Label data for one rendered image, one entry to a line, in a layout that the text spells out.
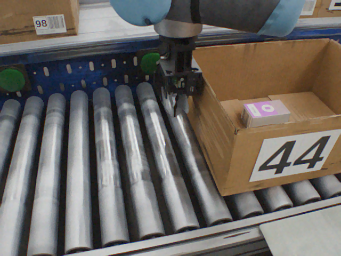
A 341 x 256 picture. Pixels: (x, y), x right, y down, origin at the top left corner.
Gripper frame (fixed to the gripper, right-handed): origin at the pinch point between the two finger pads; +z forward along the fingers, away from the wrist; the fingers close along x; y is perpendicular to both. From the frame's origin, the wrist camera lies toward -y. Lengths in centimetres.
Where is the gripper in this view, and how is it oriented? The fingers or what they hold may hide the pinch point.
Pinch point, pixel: (173, 110)
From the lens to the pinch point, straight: 67.0
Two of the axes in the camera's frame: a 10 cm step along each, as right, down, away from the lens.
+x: 9.8, -1.4, 1.6
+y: 2.1, 6.4, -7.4
